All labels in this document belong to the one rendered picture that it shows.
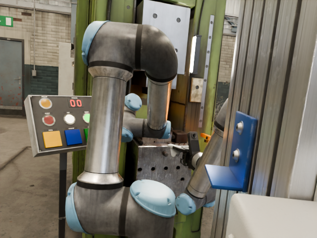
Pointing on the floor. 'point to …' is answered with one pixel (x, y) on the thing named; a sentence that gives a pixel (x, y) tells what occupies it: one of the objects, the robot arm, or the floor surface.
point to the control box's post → (62, 193)
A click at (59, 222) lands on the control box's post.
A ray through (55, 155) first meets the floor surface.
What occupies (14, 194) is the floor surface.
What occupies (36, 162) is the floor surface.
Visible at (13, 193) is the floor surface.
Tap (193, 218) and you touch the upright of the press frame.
